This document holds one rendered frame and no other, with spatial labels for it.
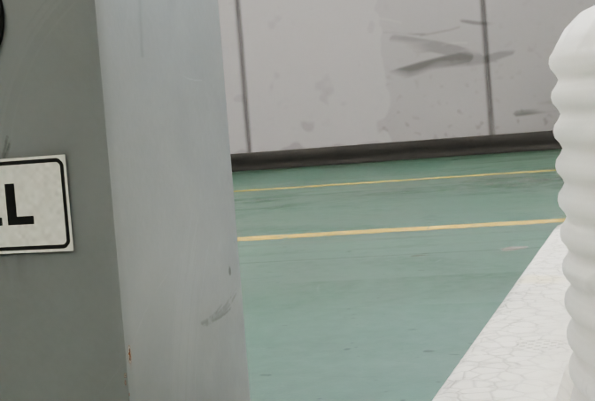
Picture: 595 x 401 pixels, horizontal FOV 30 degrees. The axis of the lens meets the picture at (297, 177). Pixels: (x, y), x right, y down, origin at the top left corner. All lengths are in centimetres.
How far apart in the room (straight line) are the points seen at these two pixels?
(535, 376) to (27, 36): 12
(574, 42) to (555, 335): 11
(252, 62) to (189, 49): 529
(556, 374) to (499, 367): 1
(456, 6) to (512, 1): 26
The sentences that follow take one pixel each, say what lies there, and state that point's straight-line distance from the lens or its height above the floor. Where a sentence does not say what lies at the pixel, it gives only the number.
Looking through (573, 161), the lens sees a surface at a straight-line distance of 18.
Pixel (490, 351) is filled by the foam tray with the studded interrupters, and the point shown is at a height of 18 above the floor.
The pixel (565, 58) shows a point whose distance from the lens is 18.
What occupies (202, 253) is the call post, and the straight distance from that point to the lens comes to 27.
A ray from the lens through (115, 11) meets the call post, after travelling 24.
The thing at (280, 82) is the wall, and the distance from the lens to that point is 553.
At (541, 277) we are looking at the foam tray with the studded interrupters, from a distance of 36.
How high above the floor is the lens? 24
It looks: 3 degrees down
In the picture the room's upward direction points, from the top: 4 degrees counter-clockwise
